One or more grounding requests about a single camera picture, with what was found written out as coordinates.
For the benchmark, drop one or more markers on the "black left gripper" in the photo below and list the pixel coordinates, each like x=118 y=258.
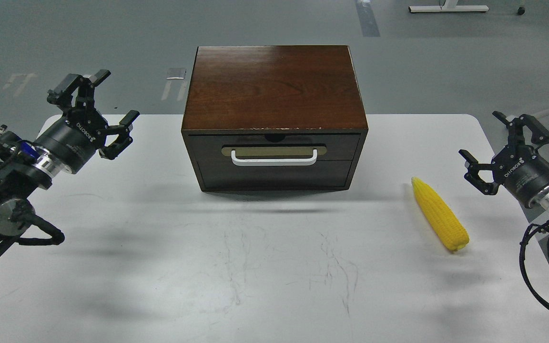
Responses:
x=73 y=138

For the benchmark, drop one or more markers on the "dark wooden drawer cabinet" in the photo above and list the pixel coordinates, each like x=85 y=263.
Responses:
x=284 y=90

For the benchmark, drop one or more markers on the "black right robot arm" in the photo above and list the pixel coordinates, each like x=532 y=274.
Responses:
x=532 y=229

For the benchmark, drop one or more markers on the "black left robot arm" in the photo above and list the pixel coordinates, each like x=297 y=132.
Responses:
x=25 y=167

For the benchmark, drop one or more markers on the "wooden drawer with white handle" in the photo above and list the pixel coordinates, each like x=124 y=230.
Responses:
x=272 y=161

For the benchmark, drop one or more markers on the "white desk leg base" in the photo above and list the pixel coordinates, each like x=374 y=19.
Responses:
x=449 y=6

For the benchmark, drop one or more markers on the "yellow corn cob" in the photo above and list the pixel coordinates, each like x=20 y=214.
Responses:
x=443 y=221

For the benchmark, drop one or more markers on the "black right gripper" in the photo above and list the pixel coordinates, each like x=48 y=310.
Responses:
x=518 y=167

